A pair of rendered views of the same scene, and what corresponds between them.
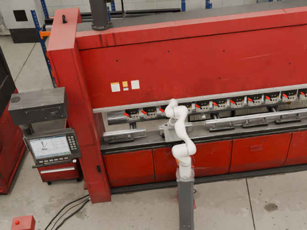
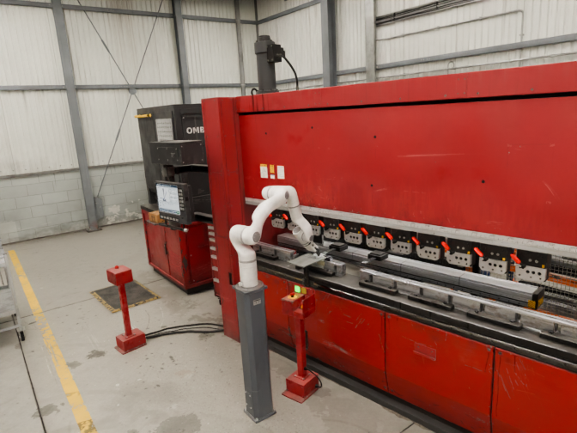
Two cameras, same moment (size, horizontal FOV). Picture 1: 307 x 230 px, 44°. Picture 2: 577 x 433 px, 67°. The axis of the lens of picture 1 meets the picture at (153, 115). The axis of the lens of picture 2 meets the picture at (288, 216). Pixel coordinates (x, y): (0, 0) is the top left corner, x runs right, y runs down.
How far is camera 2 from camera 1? 3.26 m
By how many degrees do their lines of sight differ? 50
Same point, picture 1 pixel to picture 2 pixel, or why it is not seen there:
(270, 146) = (452, 363)
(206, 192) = (337, 399)
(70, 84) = (214, 144)
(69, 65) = (214, 119)
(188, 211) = (247, 359)
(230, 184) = (381, 413)
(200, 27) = (343, 92)
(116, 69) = (265, 145)
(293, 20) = (477, 87)
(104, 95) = (255, 179)
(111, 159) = not seen: hidden behind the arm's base
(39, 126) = not seen: hidden behind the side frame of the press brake
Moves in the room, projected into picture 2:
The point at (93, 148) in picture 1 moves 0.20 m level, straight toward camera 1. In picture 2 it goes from (227, 242) to (212, 248)
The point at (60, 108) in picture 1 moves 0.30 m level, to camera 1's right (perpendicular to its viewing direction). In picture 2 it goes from (176, 150) to (195, 151)
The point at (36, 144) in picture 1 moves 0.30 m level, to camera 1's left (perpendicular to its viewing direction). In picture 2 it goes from (160, 191) to (145, 188)
